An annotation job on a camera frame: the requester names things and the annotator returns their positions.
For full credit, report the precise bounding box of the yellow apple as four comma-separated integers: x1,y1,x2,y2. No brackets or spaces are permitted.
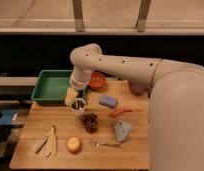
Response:
66,137,82,154

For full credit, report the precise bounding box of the purple bowl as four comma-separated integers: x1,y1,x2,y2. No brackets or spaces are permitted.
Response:
128,82,147,95

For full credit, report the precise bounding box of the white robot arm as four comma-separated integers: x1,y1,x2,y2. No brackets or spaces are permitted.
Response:
70,44,204,171

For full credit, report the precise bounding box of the green plastic tray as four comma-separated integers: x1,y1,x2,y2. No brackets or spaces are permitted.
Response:
30,69,87,104

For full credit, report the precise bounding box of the dark grape bunch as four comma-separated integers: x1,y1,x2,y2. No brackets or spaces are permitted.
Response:
81,113,98,133

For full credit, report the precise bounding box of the metal fork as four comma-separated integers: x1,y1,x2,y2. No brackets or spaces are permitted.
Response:
91,140,122,148

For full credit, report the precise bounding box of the grey blue cloth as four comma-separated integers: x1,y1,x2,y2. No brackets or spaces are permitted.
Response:
113,120,133,142

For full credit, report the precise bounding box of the red bowl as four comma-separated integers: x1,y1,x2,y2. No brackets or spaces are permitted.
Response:
88,72,106,90

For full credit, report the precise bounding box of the white cup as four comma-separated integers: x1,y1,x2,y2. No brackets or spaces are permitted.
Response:
71,98,86,116

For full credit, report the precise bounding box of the blue object at left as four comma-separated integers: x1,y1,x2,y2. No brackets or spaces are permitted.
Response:
0,110,17,126

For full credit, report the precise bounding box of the orange carrot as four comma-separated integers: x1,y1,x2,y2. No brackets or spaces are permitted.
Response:
110,108,133,117

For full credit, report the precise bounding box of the blue sponge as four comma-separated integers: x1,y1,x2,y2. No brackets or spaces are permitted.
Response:
99,95,118,109

